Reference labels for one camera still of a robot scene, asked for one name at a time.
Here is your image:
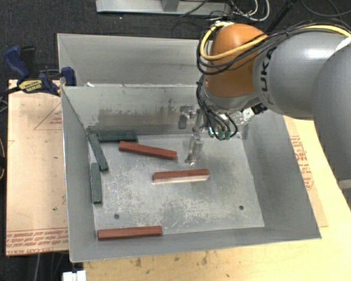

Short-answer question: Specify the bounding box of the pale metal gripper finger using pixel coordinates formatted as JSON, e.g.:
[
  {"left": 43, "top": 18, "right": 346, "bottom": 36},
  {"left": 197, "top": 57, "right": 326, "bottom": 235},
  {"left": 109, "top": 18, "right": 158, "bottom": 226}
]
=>
[
  {"left": 194, "top": 140, "right": 205, "bottom": 163},
  {"left": 184, "top": 133, "right": 197, "bottom": 166}
]

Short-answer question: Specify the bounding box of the red-brown flat block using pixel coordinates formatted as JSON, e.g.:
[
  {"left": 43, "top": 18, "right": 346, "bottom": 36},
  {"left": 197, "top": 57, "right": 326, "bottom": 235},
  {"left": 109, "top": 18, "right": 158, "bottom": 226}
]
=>
[
  {"left": 97, "top": 225, "right": 164, "bottom": 241},
  {"left": 152, "top": 168, "right": 211, "bottom": 185},
  {"left": 118, "top": 140, "right": 178, "bottom": 161}
]

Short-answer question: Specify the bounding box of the grey metal bin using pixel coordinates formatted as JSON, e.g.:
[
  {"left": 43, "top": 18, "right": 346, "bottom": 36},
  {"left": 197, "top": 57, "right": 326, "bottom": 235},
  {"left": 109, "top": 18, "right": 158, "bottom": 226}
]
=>
[{"left": 57, "top": 33, "right": 322, "bottom": 263}]

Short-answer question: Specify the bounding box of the dark green flat block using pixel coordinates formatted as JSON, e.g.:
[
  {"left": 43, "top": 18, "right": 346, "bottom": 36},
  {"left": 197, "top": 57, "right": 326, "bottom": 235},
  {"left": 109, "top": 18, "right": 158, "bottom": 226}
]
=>
[
  {"left": 88, "top": 132, "right": 109, "bottom": 172},
  {"left": 90, "top": 162, "right": 103, "bottom": 205},
  {"left": 97, "top": 131, "right": 139, "bottom": 143}
]

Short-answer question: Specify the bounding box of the brown cardboard board, red print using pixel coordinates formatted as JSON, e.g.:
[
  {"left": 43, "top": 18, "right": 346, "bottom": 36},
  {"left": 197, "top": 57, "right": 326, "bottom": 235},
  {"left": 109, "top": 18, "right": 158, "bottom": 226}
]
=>
[{"left": 5, "top": 79, "right": 330, "bottom": 257}]

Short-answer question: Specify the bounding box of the black cylinder on white bracket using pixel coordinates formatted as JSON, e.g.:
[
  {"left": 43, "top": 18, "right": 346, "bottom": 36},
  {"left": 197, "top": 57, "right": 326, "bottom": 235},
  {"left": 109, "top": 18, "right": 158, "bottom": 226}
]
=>
[{"left": 242, "top": 103, "right": 267, "bottom": 123}]

